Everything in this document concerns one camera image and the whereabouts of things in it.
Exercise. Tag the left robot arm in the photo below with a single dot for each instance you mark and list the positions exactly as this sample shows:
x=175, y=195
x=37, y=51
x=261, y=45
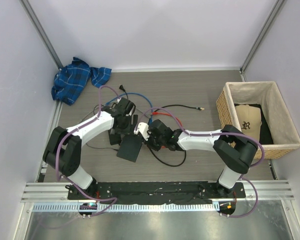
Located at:
x=63, y=150

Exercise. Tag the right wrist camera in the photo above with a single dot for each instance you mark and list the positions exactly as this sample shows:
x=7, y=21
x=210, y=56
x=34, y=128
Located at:
x=142, y=129

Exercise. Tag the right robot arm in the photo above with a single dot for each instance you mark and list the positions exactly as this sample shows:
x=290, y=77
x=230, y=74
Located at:
x=235, y=149

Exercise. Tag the beige cap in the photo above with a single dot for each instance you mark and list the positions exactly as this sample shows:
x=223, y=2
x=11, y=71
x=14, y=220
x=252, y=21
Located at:
x=250, y=120

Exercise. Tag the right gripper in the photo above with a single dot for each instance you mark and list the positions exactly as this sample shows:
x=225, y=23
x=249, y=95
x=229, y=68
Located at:
x=148, y=142

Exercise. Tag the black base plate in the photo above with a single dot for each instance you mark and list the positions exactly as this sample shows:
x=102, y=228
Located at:
x=169, y=192

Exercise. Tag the blue plaid cloth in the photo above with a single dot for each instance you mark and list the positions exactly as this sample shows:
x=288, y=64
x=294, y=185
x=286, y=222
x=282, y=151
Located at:
x=70, y=80

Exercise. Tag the wicker basket with liner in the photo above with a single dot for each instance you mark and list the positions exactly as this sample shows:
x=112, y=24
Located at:
x=277, y=132

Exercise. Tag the black network switch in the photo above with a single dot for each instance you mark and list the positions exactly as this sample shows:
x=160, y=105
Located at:
x=130, y=147

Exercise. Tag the slotted cable duct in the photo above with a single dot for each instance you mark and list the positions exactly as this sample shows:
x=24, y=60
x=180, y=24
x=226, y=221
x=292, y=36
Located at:
x=87, y=207

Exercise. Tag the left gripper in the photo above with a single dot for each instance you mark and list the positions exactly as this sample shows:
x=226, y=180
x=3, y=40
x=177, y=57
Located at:
x=117, y=131

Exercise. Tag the black garment in basket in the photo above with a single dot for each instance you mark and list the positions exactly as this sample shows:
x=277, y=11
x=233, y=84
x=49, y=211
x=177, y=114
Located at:
x=265, y=133

